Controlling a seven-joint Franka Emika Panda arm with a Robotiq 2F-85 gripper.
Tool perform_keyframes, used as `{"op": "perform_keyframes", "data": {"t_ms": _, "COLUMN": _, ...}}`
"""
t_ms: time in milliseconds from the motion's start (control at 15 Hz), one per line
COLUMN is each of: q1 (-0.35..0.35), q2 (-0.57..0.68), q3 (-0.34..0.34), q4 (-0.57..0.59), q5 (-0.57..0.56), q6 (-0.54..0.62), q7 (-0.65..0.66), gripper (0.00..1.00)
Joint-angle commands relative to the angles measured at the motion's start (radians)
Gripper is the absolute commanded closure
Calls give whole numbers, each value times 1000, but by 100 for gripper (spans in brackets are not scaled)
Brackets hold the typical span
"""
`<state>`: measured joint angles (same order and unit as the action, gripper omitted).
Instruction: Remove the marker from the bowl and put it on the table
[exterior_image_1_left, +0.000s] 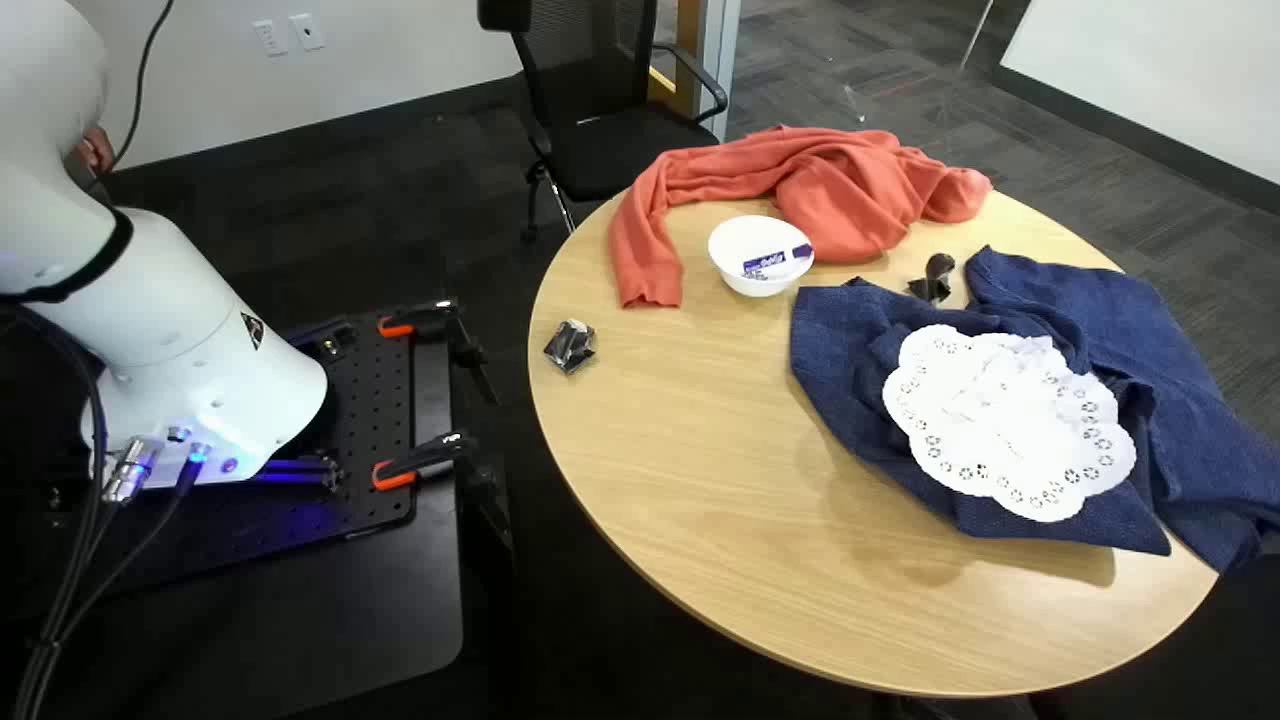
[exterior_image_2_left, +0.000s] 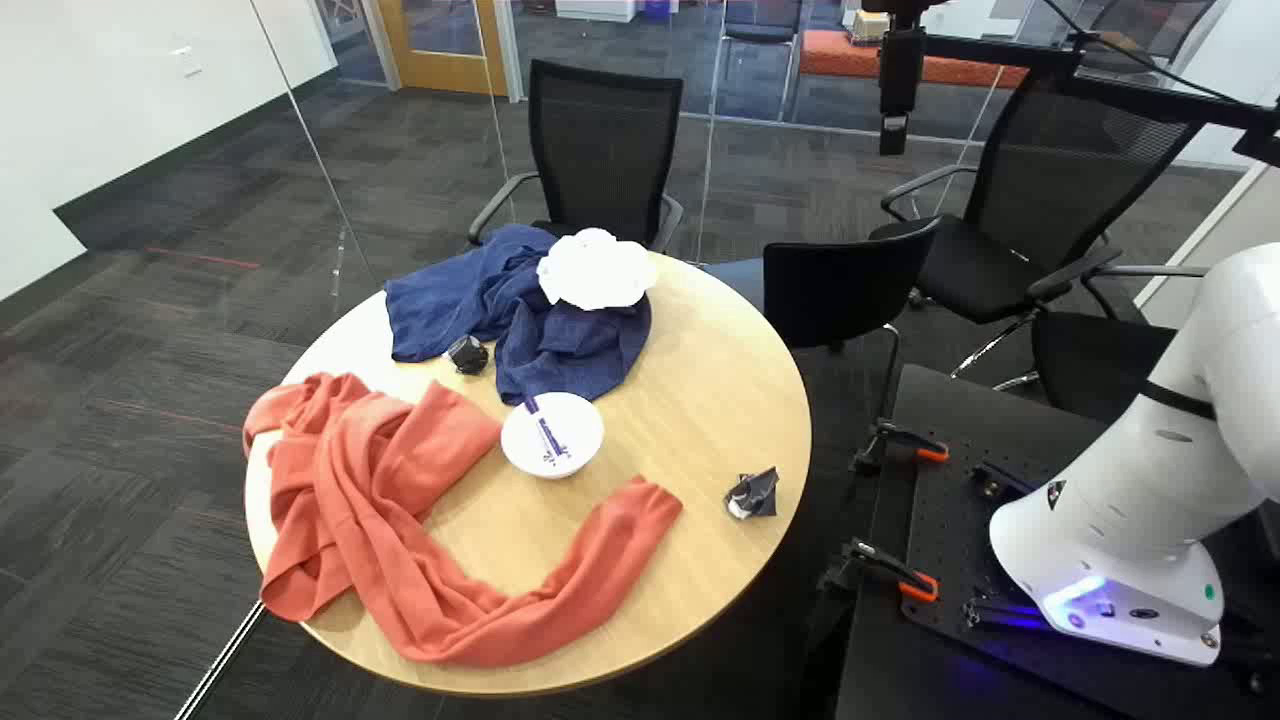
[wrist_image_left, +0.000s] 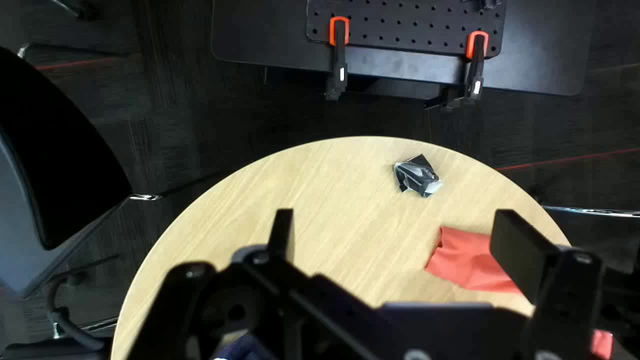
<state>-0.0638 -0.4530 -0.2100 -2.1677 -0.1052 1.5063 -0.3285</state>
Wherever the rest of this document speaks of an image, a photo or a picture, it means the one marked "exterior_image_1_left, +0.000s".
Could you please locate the black wall cable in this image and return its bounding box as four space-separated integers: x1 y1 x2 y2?
109 0 179 171

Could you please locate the orange black bar clamp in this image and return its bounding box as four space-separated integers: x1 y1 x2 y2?
368 429 477 499
374 295 463 345

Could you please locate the wooden door frame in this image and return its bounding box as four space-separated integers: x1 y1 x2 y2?
670 0 745 129

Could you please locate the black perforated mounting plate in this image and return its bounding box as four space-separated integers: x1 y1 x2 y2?
94 298 463 590

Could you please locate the blue denim cloth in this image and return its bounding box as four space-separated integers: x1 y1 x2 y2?
783 244 1280 578

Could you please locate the black cable bundle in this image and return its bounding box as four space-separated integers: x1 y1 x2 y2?
7 446 208 720

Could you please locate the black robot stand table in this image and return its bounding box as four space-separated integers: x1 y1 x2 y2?
0 298 474 720

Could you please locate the white wall outlet plate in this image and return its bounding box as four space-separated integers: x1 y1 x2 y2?
287 7 327 57
254 16 296 58

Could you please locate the white paper doily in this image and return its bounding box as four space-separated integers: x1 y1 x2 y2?
880 318 1144 526

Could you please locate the white bowl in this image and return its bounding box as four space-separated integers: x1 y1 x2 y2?
703 210 822 303

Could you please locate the black binder clip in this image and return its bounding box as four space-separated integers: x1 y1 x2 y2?
541 316 601 377

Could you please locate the purple white Expo marker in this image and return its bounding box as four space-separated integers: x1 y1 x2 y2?
738 240 822 285

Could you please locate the small dark round object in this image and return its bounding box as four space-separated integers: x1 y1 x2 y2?
904 248 959 306

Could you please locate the black mesh office chair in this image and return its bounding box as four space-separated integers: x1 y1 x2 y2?
474 0 738 244

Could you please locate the orange cloth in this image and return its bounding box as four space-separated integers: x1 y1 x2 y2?
608 122 1001 313

